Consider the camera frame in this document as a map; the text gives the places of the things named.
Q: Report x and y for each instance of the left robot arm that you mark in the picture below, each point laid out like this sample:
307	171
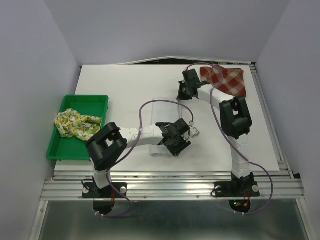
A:
106	147

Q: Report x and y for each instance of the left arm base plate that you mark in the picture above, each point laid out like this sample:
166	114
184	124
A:
91	191

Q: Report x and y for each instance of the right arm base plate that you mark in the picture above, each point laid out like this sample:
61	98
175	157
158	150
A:
230	189

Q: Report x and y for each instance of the red plaid skirt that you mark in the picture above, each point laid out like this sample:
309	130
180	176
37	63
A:
227	80

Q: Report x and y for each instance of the white skirt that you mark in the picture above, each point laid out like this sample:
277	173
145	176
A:
164	112

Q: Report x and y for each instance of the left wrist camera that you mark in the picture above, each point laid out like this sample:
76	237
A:
193	132

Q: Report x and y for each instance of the aluminium rail frame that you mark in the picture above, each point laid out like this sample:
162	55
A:
172	198

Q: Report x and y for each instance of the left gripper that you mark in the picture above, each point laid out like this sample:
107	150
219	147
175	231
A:
176	151

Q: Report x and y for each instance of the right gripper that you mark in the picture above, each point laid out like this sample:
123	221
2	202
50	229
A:
180	95

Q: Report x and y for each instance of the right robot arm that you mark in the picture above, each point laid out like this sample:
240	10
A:
235	123

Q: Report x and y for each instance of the green plastic tray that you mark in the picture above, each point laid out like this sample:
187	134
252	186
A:
73	148

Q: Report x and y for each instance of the yellow floral skirt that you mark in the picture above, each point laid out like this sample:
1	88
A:
70	123

